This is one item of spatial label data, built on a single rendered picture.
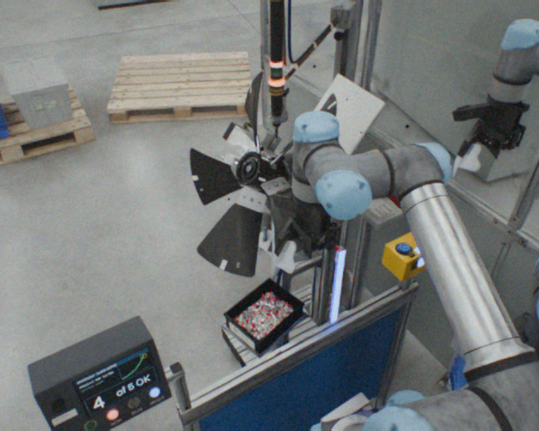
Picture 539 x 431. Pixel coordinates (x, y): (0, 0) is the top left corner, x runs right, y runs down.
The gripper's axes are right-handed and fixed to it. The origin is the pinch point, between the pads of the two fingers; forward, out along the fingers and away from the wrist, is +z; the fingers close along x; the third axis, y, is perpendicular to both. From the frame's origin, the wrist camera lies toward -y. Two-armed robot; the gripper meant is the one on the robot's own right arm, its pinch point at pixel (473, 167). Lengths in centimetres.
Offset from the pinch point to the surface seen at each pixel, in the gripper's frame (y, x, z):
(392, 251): -15.9, -3.5, 41.4
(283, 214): -39, -30, 30
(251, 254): -46, -38, 51
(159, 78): -351, 39, 134
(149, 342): -11, -83, 23
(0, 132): -318, -97, 128
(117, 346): -14, -90, 23
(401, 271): -10.5, -3.5, 45.6
